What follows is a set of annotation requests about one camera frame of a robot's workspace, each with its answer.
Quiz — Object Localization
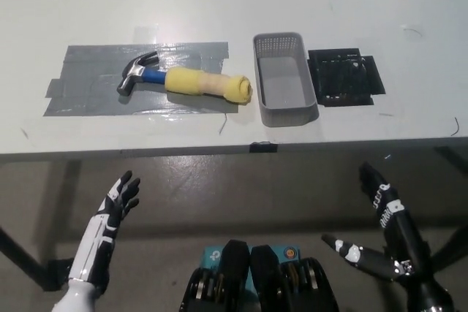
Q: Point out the grey duct tape patch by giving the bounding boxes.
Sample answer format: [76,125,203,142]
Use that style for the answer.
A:
[42,39,241,118]

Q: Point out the black robot body blocks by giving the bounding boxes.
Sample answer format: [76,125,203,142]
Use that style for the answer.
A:
[178,238,337,312]

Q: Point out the black table leg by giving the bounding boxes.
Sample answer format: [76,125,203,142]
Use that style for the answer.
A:
[426,222,468,273]
[0,224,48,291]

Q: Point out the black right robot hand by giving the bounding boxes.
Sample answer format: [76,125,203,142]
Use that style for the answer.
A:
[320,161,439,288]

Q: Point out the claw hammer with yellow wrap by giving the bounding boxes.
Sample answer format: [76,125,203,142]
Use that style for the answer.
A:
[116,50,254,104]

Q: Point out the teal router box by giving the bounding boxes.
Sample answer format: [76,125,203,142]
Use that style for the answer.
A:
[203,245,301,291]

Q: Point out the grey plastic basket container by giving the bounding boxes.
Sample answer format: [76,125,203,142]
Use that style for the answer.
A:
[252,31,321,127]

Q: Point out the white and black left hand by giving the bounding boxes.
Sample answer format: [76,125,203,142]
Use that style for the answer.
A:
[68,170,142,289]

